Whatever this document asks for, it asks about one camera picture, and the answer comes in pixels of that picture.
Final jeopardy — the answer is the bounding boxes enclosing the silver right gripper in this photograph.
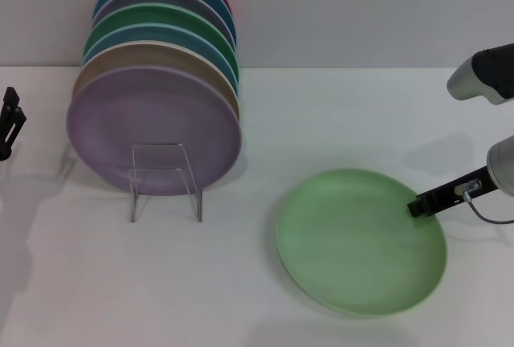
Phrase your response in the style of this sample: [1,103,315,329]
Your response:
[407,133,514,219]

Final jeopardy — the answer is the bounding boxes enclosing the light green round plate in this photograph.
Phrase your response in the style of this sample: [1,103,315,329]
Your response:
[275,167,448,318]

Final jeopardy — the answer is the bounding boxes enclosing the lavender round plate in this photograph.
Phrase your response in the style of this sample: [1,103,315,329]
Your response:
[66,64,243,197]

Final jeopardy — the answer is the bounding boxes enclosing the beige round plate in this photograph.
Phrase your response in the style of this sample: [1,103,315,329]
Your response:
[71,40,242,124]

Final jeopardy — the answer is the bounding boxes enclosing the light blue round plate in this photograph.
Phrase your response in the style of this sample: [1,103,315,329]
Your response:
[82,22,240,96]

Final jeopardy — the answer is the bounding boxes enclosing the dark green round plate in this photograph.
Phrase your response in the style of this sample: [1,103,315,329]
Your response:
[83,2,239,80]

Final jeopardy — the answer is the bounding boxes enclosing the clear acrylic plate rack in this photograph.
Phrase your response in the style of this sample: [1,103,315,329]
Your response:
[128,143,204,224]

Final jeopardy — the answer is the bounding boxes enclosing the thin grey sensor cable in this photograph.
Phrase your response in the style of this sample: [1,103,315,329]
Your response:
[461,188,514,226]

